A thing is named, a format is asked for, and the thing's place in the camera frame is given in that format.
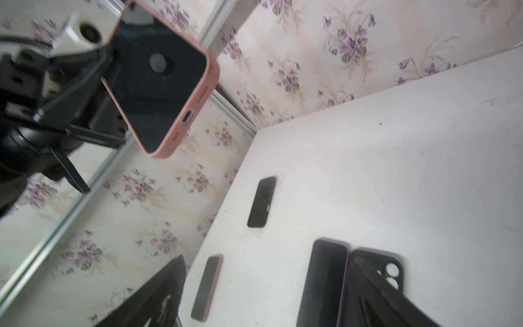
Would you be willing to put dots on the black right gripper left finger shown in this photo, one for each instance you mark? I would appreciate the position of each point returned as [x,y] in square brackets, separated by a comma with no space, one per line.
[156,303]

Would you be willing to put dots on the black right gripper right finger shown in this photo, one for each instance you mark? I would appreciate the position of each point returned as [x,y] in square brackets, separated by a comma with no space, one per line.
[372,301]

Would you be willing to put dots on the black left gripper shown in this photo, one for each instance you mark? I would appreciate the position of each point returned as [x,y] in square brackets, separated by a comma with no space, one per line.
[65,94]

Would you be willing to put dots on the black phone case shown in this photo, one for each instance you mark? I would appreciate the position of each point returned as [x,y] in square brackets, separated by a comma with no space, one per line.
[388,267]

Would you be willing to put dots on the black phone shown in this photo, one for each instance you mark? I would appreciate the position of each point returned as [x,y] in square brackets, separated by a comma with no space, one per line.
[262,202]

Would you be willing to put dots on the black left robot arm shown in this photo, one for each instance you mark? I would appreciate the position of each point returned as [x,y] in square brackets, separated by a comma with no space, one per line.
[25,152]

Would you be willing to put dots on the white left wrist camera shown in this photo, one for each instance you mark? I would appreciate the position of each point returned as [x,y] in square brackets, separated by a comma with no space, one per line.
[83,33]

